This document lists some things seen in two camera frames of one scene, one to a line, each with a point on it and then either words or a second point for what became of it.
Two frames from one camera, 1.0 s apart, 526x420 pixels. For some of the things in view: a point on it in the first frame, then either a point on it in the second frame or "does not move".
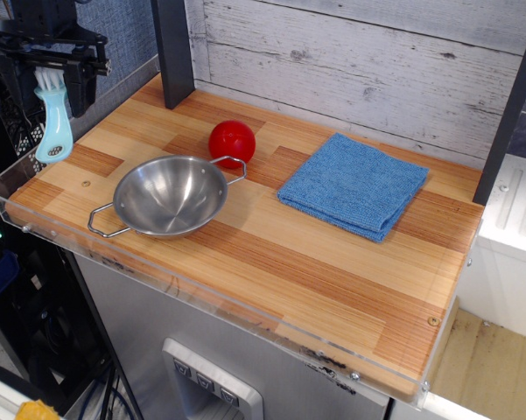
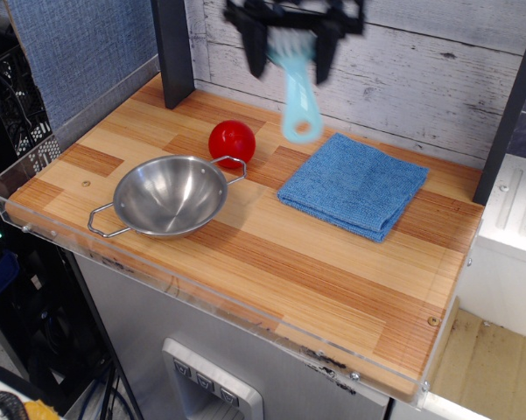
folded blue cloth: [352, 187] does not move
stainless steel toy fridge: [180, 360] does not move
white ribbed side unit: [502, 279] does not move
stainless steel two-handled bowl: [167, 196] does not move
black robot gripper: [47, 32] → [335, 19]
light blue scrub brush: [58, 143] → [302, 119]
